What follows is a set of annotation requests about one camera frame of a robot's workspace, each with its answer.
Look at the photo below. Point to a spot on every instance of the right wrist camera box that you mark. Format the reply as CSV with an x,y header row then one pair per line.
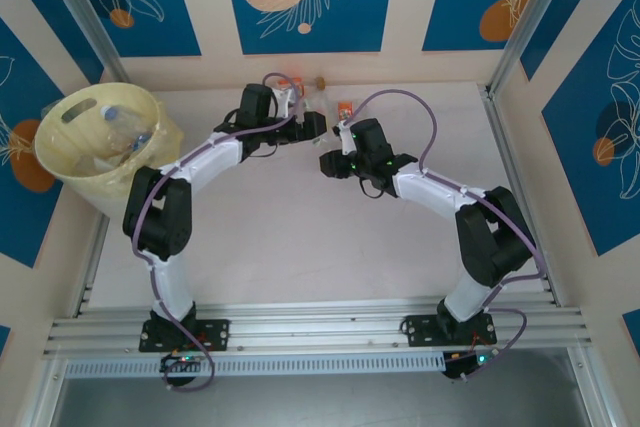
x,y
346,139

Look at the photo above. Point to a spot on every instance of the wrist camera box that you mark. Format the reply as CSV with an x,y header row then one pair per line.
x,y
346,139
287,102

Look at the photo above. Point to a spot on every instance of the aluminium frame post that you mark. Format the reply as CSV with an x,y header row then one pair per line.
x,y
82,12
530,12

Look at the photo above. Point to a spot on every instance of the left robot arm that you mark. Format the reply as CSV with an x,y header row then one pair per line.
x,y
170,287

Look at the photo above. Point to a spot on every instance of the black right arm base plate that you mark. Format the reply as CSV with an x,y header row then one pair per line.
x,y
420,331

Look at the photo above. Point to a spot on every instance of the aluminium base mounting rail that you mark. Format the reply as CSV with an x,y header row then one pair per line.
x,y
320,327

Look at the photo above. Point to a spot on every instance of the orange label bottle brown cap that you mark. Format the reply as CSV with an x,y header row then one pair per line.
x,y
320,81

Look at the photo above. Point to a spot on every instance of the clear water bottle blue cap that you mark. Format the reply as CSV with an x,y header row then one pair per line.
x,y
108,112

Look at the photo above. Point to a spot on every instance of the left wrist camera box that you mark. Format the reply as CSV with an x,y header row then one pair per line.
x,y
287,102

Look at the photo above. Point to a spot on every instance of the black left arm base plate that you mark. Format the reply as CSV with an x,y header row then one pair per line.
x,y
215,334

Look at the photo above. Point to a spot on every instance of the yellow plastic bin liner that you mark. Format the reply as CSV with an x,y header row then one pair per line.
x,y
65,147

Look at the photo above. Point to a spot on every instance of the white plastic bin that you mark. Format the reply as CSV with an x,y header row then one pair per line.
x,y
107,197

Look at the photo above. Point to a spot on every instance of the aluminium table side rail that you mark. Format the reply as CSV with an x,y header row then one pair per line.
x,y
87,287
502,142

